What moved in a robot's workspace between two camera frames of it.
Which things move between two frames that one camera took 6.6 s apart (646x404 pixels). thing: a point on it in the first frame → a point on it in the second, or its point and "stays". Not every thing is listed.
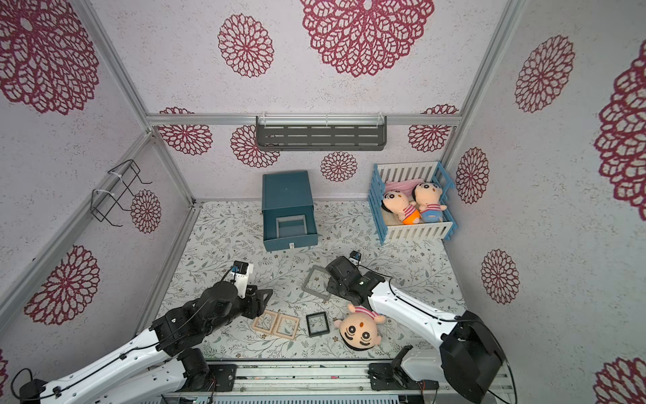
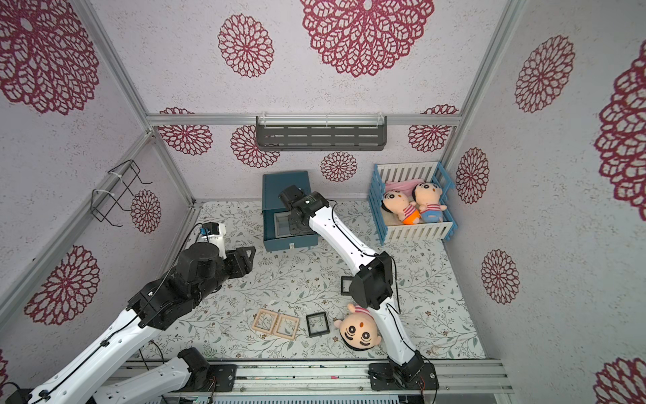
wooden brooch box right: x=286 y=326 stays
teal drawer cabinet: x=287 y=194 stays
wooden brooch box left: x=266 y=321 stays
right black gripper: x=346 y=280 → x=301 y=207
